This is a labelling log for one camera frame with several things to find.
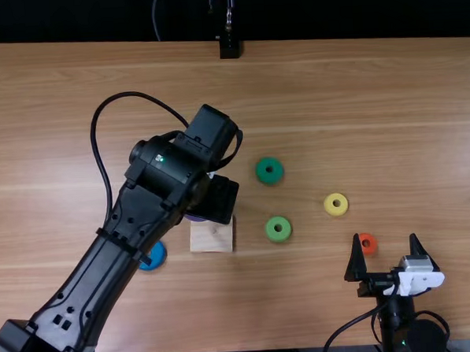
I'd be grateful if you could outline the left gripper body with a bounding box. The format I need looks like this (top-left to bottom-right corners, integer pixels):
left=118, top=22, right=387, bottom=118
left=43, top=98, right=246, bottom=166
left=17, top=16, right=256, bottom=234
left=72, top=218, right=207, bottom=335
left=182, top=173, right=242, bottom=228

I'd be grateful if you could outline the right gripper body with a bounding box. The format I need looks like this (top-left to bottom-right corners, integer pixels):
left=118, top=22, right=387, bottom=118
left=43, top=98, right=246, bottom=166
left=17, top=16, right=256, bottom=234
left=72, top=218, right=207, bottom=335
left=344, top=269, right=403, bottom=299

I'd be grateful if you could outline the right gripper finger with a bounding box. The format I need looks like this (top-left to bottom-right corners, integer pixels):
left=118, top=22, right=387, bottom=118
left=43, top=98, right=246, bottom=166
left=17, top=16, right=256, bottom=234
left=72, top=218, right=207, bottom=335
left=409, top=232, right=435, bottom=259
left=342, top=232, right=369, bottom=280

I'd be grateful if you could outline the purple ring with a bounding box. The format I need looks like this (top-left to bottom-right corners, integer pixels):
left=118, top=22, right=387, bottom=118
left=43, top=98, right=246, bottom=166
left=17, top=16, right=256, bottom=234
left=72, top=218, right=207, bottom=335
left=184, top=211, right=209, bottom=225

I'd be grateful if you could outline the wooden peg base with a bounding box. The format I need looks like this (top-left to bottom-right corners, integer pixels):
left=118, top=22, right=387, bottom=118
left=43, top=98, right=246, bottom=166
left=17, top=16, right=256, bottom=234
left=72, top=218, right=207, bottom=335
left=187, top=214, right=238, bottom=255

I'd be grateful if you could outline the black clamp stand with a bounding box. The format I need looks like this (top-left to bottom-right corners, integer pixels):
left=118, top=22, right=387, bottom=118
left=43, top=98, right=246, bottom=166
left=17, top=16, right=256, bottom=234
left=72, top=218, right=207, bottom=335
left=205, top=0, right=245, bottom=61

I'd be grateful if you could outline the orange ring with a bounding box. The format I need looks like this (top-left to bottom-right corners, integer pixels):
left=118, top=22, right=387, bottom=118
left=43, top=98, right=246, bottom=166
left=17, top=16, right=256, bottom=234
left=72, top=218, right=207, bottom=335
left=359, top=232, right=379, bottom=256

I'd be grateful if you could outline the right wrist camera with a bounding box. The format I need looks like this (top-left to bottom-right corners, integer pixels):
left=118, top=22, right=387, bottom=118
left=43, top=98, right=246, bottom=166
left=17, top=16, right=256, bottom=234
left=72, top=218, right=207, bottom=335
left=380, top=253, right=447, bottom=298

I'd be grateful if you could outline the dark green ring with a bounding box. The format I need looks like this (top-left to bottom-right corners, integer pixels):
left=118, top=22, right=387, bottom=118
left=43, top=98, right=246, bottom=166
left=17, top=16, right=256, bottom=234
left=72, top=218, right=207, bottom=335
left=254, top=155, right=286, bottom=185

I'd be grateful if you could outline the black cable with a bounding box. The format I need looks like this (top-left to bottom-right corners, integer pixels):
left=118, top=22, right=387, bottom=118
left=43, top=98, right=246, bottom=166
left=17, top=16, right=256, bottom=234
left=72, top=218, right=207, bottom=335
left=320, top=308, right=383, bottom=352
left=87, top=88, right=194, bottom=220

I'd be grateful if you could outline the yellow ring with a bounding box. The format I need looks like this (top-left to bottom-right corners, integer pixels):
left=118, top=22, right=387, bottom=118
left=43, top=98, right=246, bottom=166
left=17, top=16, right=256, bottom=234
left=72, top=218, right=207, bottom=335
left=323, top=192, right=350, bottom=219

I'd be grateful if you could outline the light green ring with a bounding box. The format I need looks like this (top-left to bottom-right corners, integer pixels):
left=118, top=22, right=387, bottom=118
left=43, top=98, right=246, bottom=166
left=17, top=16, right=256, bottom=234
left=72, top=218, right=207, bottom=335
left=264, top=215, right=294, bottom=245

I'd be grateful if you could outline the dark blue ring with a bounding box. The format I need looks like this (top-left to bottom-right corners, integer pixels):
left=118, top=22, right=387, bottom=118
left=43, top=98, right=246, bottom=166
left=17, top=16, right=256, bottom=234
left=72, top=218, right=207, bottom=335
left=137, top=240, right=170, bottom=272

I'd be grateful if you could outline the grey cable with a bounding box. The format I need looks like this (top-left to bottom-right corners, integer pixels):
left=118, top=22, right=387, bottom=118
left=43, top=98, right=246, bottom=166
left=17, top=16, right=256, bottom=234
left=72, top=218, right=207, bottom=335
left=150, top=0, right=165, bottom=43

